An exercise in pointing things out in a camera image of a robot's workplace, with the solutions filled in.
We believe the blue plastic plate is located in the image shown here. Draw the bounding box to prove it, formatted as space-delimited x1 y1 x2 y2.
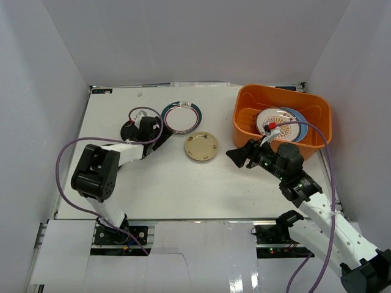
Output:
283 107 308 142

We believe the black plate with gold mark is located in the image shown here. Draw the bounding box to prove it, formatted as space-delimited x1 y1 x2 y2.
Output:
120 121 142 142

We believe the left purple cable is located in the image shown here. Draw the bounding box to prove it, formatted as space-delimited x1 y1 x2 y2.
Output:
56 106 164 256

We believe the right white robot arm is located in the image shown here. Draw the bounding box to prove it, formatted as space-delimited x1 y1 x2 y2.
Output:
226 140 390 292

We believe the left black label sticker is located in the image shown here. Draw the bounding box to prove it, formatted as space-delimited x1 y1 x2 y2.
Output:
91 89 113 95

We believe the beige plate with characters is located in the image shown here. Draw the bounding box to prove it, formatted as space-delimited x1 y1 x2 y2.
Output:
184 131 219 162

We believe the right blue label sticker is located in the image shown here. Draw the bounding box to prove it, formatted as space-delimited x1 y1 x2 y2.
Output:
275 85 297 92

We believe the orange sunburst pattern plate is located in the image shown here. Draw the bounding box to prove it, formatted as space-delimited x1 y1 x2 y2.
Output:
255 107 301 142

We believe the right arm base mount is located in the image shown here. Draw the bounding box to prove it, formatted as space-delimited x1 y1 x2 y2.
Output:
250 225 298 245

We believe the orange plastic bin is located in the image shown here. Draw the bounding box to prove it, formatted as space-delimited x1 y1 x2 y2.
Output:
233 84 332 160

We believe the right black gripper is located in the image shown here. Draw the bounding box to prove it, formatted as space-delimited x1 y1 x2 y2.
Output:
226 136 287 181

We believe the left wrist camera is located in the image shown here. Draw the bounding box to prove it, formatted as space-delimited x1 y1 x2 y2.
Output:
133 110 147 125

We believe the green red rimmed white plate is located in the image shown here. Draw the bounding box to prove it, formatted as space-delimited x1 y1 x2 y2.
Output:
161 101 202 135

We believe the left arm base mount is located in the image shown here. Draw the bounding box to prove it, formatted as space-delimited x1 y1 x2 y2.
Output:
93 223 148 245

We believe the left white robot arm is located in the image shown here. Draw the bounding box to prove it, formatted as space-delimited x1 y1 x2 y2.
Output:
71 117 173 244

